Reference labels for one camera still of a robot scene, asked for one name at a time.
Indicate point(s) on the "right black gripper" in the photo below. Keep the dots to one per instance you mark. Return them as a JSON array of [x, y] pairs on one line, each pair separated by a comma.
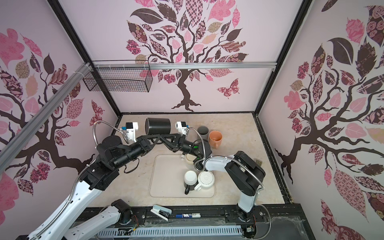
[[180, 143]]

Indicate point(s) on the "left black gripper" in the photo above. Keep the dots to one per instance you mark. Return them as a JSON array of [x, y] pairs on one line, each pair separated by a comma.
[[144, 143]]

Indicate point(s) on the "grey mug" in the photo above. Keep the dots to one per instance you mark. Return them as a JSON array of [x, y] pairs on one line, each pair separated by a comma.
[[204, 133]]

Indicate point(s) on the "black and white mug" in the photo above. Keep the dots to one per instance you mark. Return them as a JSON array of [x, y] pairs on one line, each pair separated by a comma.
[[190, 181]]

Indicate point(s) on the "peach orange mug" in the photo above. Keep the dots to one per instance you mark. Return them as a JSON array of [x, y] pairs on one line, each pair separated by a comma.
[[215, 139]]

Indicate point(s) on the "cream mug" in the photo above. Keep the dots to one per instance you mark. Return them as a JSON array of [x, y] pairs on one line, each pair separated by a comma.
[[188, 160]]

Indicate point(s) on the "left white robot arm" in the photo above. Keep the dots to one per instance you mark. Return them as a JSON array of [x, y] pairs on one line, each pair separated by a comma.
[[89, 184]]

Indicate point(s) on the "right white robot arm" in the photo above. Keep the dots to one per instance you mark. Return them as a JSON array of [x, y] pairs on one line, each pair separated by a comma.
[[243, 171]]

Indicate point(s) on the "white ribbed mug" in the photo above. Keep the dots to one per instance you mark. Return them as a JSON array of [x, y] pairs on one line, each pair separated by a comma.
[[205, 181]]

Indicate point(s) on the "clear plastic tray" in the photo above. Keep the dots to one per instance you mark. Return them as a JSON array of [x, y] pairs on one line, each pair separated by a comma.
[[167, 180]]

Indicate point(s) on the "white stapler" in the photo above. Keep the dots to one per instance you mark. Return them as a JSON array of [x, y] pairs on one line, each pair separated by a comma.
[[162, 212]]

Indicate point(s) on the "blue white marker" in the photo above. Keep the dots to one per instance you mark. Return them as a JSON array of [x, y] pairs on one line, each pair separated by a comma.
[[189, 216]]

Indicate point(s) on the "green spice jar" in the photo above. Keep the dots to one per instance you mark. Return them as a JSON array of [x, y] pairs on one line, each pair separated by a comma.
[[259, 162]]

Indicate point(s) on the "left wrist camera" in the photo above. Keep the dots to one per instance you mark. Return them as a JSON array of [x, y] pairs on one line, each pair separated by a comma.
[[129, 132]]

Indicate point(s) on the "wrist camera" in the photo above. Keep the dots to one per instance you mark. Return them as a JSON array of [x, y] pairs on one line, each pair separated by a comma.
[[182, 128], [129, 132]]

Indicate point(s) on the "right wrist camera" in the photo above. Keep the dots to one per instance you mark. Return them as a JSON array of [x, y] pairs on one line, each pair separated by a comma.
[[182, 128]]

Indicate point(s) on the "black wire basket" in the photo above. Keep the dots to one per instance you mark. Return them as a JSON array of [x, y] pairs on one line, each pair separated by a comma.
[[120, 76]]

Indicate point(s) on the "back aluminium rail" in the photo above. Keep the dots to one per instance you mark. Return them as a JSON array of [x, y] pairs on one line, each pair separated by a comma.
[[174, 66]]

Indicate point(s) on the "aluminium rail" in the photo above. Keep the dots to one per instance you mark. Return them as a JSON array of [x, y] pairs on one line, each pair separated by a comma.
[[174, 66], [11, 150]]

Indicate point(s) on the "white slotted cable duct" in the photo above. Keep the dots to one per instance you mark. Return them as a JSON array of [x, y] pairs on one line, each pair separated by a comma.
[[193, 231]]

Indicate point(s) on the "left aluminium rail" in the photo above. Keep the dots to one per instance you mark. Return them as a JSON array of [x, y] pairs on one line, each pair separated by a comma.
[[11, 150]]

